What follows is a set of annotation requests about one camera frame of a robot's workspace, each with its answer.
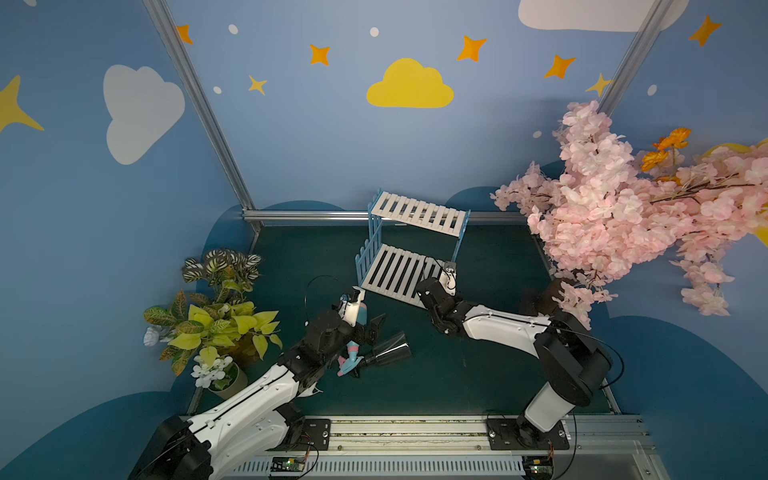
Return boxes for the blue white slatted shelf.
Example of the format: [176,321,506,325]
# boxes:
[355,190,471,307]

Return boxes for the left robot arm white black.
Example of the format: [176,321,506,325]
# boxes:
[128,310,387,479]

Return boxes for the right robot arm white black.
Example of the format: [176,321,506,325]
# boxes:
[416,277,613,443]

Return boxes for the brown tree pot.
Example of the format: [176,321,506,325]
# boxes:
[520,278,565,316]

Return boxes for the green yellow potted plant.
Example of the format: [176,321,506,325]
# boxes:
[143,248,283,399]

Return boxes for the left circuit board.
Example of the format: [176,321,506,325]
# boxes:
[270,456,307,475]

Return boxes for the circuit board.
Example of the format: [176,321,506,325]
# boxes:
[270,456,307,475]
[522,456,554,480]

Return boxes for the pink cherry blossom tree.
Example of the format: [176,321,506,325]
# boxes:
[492,102,767,323]

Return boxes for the right circuit board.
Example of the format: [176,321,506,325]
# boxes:
[522,456,554,480]

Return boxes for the orange artificial flowers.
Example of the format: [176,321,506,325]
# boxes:
[640,128,692,182]

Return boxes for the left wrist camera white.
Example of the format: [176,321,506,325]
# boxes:
[339,286,368,326]

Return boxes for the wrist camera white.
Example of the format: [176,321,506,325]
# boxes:
[438,261,457,296]
[339,286,368,326]

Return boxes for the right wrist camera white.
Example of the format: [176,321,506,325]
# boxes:
[438,261,457,296]

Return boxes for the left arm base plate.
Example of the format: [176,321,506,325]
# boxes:
[281,417,332,452]

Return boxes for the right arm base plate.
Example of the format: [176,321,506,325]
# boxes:
[485,416,571,451]

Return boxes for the aluminium frame back bar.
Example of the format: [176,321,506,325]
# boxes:
[242,210,527,225]

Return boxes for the aluminium rail front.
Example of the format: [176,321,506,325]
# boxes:
[221,414,670,479]

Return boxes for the aluminium frame right post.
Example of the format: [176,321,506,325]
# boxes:
[599,0,674,116]

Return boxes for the aluminium frame post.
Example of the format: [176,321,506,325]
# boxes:
[599,0,674,116]
[143,0,263,238]

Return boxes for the aluminium frame left post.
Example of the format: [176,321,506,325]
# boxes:
[143,0,263,238]

